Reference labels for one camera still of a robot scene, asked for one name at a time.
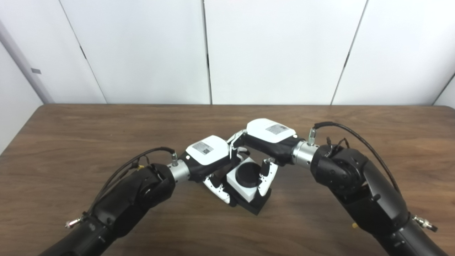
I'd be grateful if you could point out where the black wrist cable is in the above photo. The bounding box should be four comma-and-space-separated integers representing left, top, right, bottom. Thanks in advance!
309, 122, 438, 233
65, 146, 178, 229

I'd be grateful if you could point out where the white square piece with hole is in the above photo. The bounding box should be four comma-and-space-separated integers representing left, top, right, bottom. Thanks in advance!
226, 156, 268, 203

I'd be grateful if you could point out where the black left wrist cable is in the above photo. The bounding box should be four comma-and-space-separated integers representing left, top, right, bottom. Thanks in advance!
65, 146, 178, 229

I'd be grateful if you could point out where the black and white right hand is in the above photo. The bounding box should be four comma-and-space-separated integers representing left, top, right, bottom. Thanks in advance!
227, 118, 303, 197

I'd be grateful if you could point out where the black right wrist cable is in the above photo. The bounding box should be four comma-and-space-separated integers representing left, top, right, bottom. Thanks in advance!
309, 122, 438, 233

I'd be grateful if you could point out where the black peg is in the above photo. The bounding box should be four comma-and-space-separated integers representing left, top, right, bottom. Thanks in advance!
222, 162, 272, 216

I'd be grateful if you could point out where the black and white left hand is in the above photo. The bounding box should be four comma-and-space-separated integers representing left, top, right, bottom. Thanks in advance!
180, 135, 239, 205

